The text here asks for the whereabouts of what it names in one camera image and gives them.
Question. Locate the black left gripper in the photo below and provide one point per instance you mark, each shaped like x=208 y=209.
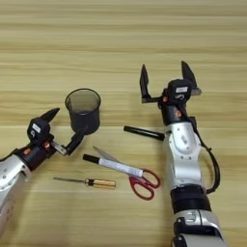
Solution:
x=33 y=156

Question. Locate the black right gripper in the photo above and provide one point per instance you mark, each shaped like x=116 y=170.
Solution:
x=173 y=114

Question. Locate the black mesh pen cup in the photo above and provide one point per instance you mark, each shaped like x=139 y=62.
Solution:
x=83 y=115

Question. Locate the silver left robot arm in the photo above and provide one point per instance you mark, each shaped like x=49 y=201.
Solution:
x=11 y=180

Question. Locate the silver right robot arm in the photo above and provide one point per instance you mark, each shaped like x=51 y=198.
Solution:
x=185 y=160

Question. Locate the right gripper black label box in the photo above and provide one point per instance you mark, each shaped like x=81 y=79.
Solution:
x=180 y=90

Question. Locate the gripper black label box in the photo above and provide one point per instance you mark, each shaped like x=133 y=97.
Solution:
x=180 y=90
x=38 y=130

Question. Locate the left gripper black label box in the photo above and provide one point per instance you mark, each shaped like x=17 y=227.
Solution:
x=38 y=130

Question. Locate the plain black pen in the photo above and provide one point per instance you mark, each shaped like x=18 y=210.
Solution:
x=144 y=132

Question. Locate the black marker with white label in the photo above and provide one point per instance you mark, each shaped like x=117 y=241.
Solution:
x=119 y=167

